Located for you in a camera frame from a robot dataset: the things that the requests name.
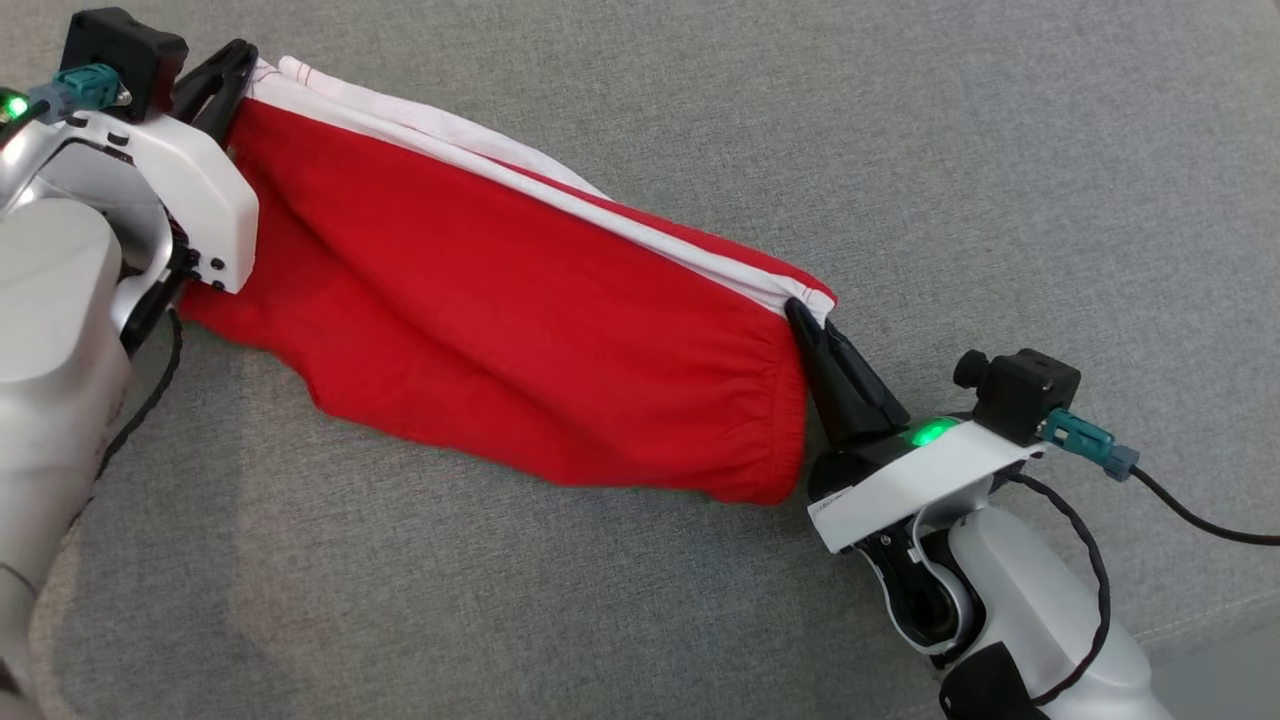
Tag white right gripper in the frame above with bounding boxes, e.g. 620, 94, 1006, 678
785, 297, 1046, 555

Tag teal plug camera cable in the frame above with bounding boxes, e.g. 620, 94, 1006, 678
28, 64, 131, 126
1040, 408, 1280, 547

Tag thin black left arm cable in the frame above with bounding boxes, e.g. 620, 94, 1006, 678
98, 308, 187, 471

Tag teal plug left camera cable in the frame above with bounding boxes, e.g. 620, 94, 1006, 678
28, 64, 131, 126

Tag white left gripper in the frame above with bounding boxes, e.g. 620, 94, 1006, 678
60, 38, 261, 298

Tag teal plug right camera cable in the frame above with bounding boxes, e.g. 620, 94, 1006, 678
1040, 408, 1280, 547

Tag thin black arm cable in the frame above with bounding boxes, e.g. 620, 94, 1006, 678
98, 308, 187, 471
1005, 472, 1113, 706

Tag red shorts with white stripes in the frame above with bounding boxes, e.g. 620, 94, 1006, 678
180, 55, 839, 506

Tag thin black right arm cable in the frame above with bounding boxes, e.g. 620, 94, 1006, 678
1005, 472, 1113, 706

